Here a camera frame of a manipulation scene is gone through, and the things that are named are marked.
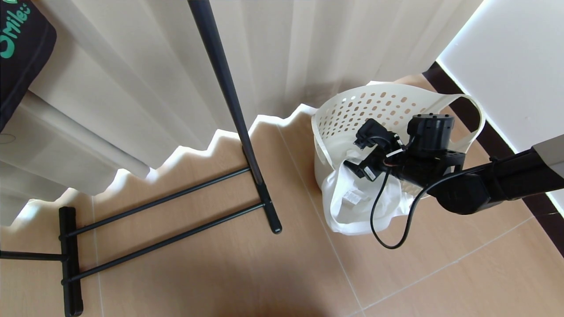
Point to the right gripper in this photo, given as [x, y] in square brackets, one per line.
[381, 165]

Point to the white garment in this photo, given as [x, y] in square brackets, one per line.
[352, 215]

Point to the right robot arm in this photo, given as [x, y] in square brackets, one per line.
[506, 180]

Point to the white laundry basket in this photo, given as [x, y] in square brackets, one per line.
[348, 110]

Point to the black clothes rack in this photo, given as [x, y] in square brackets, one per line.
[220, 66]

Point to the beige curtain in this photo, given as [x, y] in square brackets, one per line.
[132, 66]

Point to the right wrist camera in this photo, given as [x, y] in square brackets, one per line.
[372, 130]

